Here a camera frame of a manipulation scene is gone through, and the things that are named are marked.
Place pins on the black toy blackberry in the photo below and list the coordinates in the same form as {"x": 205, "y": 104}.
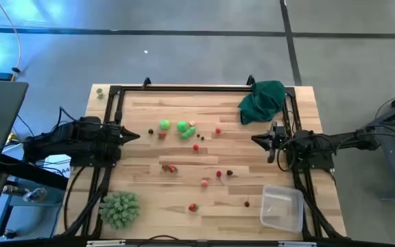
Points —
{"x": 229, "y": 172}

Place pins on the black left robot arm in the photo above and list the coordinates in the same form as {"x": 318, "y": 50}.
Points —
{"x": 63, "y": 144}

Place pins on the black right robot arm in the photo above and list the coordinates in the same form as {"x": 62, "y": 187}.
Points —
{"x": 338, "y": 140}

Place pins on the small green toy leaf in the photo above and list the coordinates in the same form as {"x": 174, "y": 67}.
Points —
{"x": 99, "y": 92}

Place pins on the black desk beam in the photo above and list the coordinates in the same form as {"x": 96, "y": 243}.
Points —
{"x": 29, "y": 171}

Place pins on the red toy cherry with stem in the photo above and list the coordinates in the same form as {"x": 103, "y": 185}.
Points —
{"x": 218, "y": 174}

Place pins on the black caster wheel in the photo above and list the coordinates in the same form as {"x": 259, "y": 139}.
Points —
{"x": 9, "y": 234}

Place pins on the black metal table frame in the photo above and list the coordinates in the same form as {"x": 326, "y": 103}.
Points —
{"x": 183, "y": 88}

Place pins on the small yellow connector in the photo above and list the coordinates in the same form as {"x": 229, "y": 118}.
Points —
{"x": 11, "y": 138}

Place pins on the black frame clamp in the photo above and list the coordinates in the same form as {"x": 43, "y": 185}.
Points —
{"x": 250, "y": 80}
{"x": 146, "y": 81}

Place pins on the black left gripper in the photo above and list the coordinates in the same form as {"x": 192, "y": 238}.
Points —
{"x": 115, "y": 137}

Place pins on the dark green cloth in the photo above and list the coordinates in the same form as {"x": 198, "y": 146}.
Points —
{"x": 262, "y": 103}

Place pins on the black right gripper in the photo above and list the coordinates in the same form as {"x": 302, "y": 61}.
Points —
{"x": 278, "y": 140}

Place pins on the small red toy berry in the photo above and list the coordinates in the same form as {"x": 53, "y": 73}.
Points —
{"x": 195, "y": 147}

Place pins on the clear plastic tupperware container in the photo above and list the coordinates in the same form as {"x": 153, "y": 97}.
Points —
{"x": 281, "y": 209}

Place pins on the green spiky artificial plant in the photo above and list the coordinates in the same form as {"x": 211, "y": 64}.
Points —
{"x": 119, "y": 210}

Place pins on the white paper label sheet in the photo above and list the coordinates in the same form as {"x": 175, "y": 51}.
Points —
{"x": 58, "y": 166}

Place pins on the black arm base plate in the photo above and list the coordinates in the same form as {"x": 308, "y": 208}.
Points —
{"x": 324, "y": 161}
{"x": 81, "y": 162}

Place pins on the silver metal tube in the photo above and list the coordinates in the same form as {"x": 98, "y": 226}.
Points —
{"x": 12, "y": 190}

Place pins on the dark red toy cherry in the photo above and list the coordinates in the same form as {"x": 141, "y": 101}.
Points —
{"x": 247, "y": 204}

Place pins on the pink toy raspberry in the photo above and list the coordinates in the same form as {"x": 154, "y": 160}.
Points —
{"x": 204, "y": 183}

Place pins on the silver metal bracket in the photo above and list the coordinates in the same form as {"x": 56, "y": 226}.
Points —
{"x": 105, "y": 243}
{"x": 297, "y": 244}

